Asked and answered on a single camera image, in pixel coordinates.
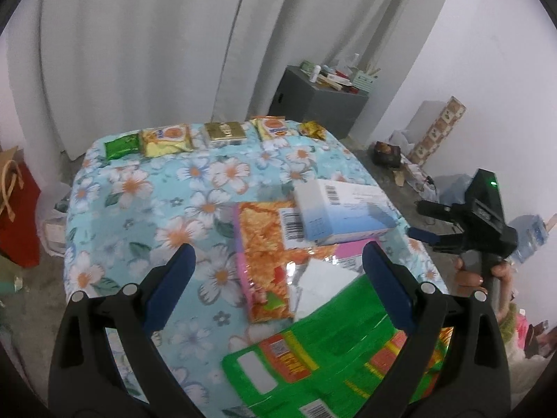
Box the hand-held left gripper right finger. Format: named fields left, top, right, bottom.
left=362, top=240, right=511, bottom=418

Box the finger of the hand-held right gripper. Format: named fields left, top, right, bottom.
left=406, top=226, right=465, bottom=254
left=417, top=200, right=455, bottom=225

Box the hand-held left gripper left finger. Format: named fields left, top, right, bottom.
left=49, top=243, right=205, bottom=418

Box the white paper packet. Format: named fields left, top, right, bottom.
left=287, top=259, right=364, bottom=321

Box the pink orange snack bag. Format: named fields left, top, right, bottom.
left=232, top=201, right=386, bottom=324

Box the large green snack bag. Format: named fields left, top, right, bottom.
left=221, top=274, right=449, bottom=418

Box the person's right forearm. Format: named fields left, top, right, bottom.
left=489, top=279, right=517, bottom=328

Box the person's right hand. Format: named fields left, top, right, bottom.
left=453, top=259, right=515, bottom=296

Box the grey plastic bag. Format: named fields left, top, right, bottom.
left=428, top=173, right=475, bottom=206

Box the blue water jug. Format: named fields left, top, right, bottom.
left=507, top=214, right=550, bottom=263

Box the floral blue blanket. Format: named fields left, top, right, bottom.
left=64, top=119, right=449, bottom=418

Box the crumpled white plastic bag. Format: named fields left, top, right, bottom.
left=389, top=128, right=421, bottom=158

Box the patterned cardboard box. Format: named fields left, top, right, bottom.
left=408, top=95, right=466, bottom=169

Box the white blue carton box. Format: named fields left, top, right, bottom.
left=293, top=179, right=399, bottom=245

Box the yellow biscuit packet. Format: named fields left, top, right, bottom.
left=140, top=124, right=195, bottom=158

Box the green foil packet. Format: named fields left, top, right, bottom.
left=104, top=134, right=142, bottom=160

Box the small yellow packet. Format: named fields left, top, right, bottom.
left=299, top=121, right=327, bottom=140

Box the gold foil packet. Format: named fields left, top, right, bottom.
left=204, top=121, right=247, bottom=148

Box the grey cabinet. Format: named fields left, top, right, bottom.
left=268, top=65, right=371, bottom=140

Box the red paper bag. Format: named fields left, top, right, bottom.
left=0, top=145, right=42, bottom=269

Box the yellow orange snack packet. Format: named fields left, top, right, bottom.
left=252, top=116, right=293, bottom=142

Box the white curtain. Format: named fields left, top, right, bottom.
left=6, top=0, right=460, bottom=163

